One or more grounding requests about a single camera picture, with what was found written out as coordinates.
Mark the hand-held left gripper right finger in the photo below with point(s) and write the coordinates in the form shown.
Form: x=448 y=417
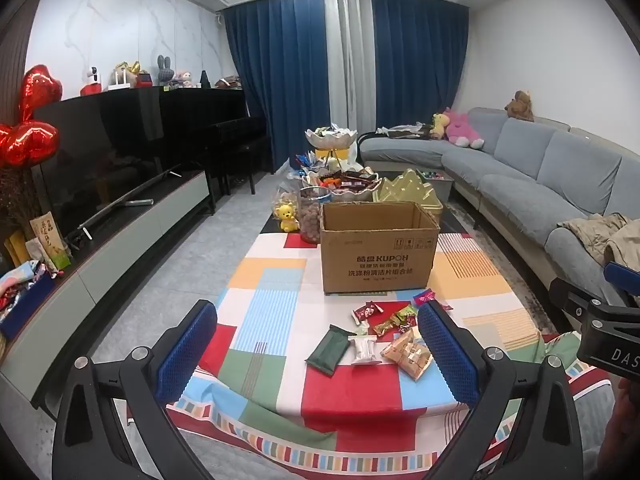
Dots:
x=447 y=355

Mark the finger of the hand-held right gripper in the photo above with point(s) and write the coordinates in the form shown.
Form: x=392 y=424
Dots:
x=570 y=302
x=622 y=274

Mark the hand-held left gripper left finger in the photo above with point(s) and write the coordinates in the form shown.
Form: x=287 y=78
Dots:
x=187 y=352

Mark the pink candy packet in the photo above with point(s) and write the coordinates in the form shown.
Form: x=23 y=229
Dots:
x=431 y=300

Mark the white cake snack packet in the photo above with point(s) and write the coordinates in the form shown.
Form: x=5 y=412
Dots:
x=364 y=351

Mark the brown cardboard box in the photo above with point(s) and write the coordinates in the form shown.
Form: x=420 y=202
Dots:
x=377 y=260

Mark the dark green snack packet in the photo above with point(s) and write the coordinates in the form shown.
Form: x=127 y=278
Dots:
x=327 y=352

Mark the blue box of snacks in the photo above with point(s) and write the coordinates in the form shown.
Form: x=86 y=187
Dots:
x=25 y=305

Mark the tan biscuit packet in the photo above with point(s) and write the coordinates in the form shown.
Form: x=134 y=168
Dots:
x=407 y=357

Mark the beige jacket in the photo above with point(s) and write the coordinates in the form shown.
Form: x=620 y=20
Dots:
x=600 y=235

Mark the green candy packet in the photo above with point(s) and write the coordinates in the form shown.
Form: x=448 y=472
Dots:
x=406 y=316

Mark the gold brown candy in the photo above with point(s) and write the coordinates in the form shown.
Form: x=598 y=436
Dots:
x=386 y=326

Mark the red and white candy packet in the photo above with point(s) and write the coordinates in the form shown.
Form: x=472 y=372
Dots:
x=366 y=312

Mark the colourful checked tablecloth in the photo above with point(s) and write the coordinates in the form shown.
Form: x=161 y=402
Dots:
x=280 y=310

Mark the grey television cabinet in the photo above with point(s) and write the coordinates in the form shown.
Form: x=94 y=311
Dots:
x=130 y=255

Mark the grey corner sofa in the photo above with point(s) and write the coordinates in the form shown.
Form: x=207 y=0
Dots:
x=525 y=180

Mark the yellow lion toy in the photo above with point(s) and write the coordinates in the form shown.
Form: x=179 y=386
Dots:
x=286 y=217

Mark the gold mountain lid tin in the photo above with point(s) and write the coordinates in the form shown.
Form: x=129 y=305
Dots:
x=407 y=190

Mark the grey storage bin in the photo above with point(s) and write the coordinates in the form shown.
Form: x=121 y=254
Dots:
x=440 y=185

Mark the paper snack bags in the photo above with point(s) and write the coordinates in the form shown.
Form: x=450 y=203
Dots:
x=47 y=242

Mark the brown plush toy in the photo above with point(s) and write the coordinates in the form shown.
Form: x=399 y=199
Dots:
x=520 y=105

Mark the pink plush toy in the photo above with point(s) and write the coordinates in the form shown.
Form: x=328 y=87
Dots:
x=462 y=127

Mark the black piano bench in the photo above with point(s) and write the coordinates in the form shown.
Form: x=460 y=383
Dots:
x=247 y=152

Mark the black television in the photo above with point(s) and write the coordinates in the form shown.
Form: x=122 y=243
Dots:
x=100 y=160

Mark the yellow plush toy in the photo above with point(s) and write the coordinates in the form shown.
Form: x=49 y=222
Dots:
x=439 y=125

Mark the clutter on sofa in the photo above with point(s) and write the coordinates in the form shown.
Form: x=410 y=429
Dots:
x=402 y=132

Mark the dried brown plant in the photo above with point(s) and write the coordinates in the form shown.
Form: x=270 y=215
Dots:
x=15 y=200

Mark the black piano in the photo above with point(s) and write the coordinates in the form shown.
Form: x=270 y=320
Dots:
x=200 y=120

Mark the tiered white snack bowl stand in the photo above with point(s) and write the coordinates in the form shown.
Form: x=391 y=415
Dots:
x=332 y=136

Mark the red heart foil balloon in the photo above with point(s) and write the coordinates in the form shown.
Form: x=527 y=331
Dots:
x=25 y=142
x=40 y=90

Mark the black cone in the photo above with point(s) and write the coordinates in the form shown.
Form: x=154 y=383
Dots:
x=205 y=81

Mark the pink doll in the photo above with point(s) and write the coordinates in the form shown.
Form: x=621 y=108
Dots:
x=185 y=80

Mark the brown bag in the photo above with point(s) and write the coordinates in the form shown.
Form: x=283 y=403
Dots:
x=227 y=82

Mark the small red box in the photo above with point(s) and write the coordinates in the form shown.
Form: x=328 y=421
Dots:
x=145 y=80

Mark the white rack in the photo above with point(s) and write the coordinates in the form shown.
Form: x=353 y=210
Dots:
x=119 y=84

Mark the grey rabbit plush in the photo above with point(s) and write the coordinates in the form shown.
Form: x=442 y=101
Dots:
x=165 y=72

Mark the blue curtain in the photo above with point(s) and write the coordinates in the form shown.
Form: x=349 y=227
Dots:
x=280 y=85
x=420 y=60

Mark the white robot toy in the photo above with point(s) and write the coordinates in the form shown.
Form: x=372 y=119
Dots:
x=91 y=80

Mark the white sheer curtain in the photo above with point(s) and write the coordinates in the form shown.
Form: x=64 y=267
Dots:
x=350 y=60

